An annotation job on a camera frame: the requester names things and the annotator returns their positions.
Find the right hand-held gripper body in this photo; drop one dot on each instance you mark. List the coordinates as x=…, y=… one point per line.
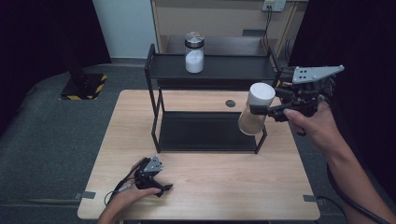
x=306, y=96

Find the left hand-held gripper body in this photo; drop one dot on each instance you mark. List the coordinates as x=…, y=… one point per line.
x=148, y=177

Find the brown powder jar white lid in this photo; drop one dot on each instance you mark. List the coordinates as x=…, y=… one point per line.
x=250, y=123

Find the black metal two-tier rack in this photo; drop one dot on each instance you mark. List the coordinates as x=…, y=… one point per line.
x=207, y=132

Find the glass jar with silver lid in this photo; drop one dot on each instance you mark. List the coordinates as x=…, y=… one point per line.
x=194, y=59

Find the person's left hand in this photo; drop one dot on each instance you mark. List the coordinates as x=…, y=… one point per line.
x=134, y=197

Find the person's right hand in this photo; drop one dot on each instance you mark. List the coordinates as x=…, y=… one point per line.
x=320, y=130

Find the dark round table grommet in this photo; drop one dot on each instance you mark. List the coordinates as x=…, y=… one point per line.
x=230, y=103

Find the grey tape piece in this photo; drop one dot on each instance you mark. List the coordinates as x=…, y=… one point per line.
x=85, y=195
x=310, y=198

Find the black curtain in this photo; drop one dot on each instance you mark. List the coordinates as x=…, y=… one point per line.
x=367, y=46
x=37, y=40

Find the beige wooden cabinet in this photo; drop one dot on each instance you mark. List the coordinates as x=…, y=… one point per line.
x=214, y=21

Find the white wall power outlet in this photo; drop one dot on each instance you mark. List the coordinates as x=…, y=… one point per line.
x=274, y=4

